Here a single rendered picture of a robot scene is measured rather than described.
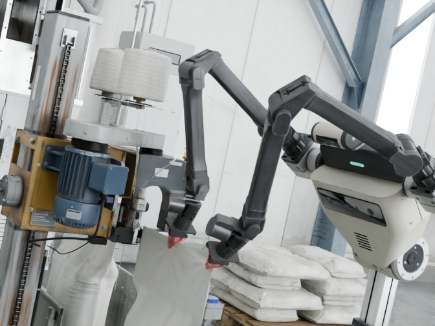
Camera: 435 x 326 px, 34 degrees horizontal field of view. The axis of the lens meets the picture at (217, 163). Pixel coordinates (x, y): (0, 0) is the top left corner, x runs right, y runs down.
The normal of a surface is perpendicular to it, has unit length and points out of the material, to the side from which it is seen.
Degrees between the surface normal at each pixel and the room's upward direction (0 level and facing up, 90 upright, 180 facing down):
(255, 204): 112
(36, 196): 90
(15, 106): 90
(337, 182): 40
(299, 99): 121
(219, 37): 90
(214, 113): 90
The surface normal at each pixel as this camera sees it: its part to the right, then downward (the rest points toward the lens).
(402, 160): 0.07, 0.59
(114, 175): 0.83, 0.20
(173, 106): 0.53, 0.15
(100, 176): -0.54, -0.07
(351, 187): -0.37, -0.84
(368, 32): -0.82, -0.15
